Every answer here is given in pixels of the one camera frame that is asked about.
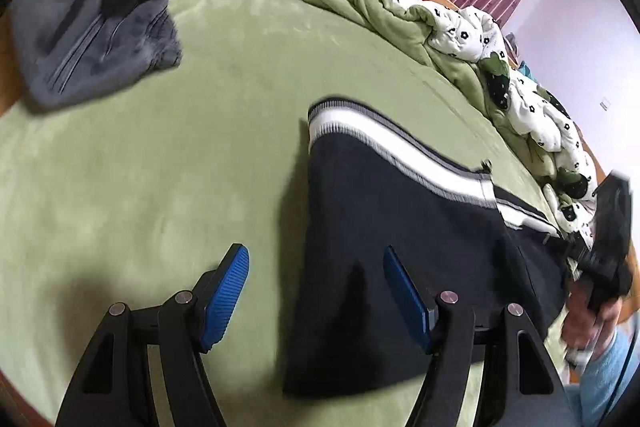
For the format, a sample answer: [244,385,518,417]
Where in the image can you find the black pants with white stripe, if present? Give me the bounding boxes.
[283,98,567,399]

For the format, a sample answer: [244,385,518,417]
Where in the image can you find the light blue fleece trousers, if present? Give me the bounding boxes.
[565,323,639,426]

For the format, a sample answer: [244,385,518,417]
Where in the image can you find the person's right hand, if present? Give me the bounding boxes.
[562,282,623,359]

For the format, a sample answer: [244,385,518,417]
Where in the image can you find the white flower-print green quilt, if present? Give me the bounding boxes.
[304,0,598,242]

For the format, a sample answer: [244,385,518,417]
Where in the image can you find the grey jeans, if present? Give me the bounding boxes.
[9,0,182,113]

